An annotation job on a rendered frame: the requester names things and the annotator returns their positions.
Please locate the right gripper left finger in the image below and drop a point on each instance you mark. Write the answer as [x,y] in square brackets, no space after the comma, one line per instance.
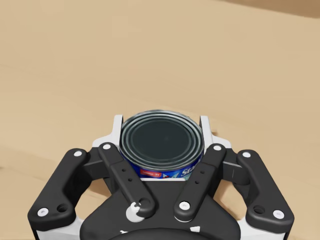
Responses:
[60,185]

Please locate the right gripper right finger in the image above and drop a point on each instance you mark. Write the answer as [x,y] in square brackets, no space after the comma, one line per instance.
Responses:
[265,187]

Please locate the blue can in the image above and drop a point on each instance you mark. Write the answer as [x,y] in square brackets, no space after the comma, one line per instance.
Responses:
[161,140]

